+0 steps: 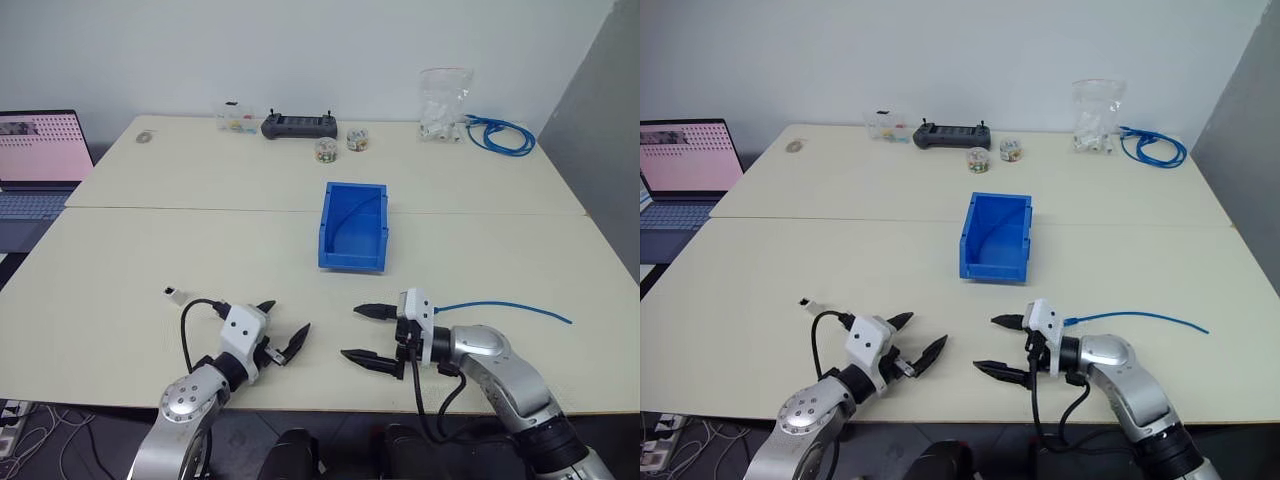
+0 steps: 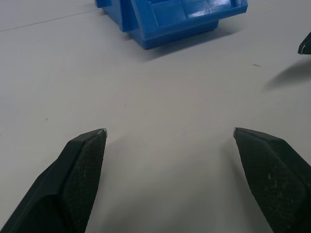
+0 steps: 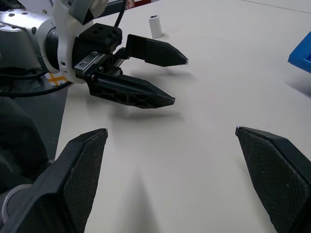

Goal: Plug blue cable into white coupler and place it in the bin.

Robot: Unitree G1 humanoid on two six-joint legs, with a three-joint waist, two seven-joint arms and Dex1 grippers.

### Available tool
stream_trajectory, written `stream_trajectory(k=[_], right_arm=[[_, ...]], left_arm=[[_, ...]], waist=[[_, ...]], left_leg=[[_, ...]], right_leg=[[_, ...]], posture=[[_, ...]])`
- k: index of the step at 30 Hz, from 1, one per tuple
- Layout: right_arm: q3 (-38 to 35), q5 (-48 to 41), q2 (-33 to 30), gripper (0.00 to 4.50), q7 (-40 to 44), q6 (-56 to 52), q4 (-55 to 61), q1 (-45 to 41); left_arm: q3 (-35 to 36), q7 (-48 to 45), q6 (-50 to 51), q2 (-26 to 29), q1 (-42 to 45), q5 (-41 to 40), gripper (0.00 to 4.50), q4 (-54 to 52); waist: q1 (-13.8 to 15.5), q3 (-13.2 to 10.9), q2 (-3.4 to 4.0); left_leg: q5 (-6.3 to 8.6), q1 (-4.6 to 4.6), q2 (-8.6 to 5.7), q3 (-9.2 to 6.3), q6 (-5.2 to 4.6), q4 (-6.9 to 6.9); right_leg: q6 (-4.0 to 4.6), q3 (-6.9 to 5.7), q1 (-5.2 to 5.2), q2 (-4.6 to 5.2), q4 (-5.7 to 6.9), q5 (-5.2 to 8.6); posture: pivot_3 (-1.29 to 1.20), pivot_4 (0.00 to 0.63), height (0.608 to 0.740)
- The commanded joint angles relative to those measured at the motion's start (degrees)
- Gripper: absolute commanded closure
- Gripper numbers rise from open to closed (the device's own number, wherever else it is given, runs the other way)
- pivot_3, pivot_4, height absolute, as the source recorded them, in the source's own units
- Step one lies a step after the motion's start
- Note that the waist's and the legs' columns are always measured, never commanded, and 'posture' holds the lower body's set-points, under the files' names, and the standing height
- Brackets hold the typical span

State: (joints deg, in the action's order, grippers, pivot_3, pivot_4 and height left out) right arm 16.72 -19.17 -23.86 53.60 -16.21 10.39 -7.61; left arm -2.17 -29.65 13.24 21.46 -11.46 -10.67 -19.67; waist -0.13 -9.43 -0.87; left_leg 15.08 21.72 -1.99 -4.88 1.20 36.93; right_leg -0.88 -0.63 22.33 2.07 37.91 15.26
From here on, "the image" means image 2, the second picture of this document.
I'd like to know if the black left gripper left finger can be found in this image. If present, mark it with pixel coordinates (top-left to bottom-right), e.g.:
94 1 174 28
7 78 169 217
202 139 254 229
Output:
0 128 108 233

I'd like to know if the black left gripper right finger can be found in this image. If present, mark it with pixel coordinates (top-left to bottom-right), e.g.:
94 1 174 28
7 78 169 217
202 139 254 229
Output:
232 127 311 233

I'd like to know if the blue plastic storage bin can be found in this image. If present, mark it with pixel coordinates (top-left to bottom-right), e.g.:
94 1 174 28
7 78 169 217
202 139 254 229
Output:
94 0 248 50

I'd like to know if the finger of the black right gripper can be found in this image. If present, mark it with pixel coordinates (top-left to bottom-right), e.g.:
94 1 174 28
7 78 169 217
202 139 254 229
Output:
297 31 311 55

